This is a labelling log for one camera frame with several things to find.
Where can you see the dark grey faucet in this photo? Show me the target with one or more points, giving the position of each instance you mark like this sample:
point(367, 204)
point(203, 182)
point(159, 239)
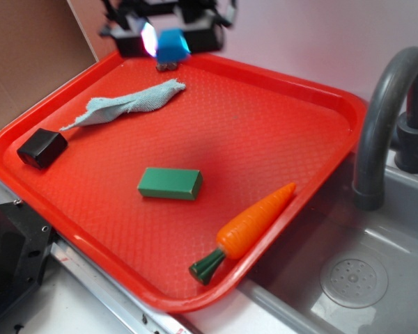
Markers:
point(391, 123)

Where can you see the red plastic tray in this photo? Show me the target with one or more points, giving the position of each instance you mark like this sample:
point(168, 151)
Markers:
point(141, 169)

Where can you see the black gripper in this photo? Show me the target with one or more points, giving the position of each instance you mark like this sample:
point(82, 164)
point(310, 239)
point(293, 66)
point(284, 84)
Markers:
point(202, 25)

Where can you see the blue rectangular block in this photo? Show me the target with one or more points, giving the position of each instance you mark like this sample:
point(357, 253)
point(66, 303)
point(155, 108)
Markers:
point(172, 47)

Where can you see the orange toy carrot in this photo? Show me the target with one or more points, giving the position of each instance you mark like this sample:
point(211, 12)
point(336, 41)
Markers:
point(240, 234)

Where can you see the brown crumbly lump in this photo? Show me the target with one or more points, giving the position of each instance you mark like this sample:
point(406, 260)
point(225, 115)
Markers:
point(164, 67)

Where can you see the black cube block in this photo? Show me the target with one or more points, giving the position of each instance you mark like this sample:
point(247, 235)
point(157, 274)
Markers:
point(42, 148)

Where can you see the green rectangular block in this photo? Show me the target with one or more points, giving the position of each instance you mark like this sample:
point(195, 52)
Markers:
point(170, 183)

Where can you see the grey toy sink basin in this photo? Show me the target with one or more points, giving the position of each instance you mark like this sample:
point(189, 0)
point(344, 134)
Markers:
point(338, 269)

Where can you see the light blue cloth rag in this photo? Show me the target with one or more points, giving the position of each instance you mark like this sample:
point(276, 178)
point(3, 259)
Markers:
point(101, 110)

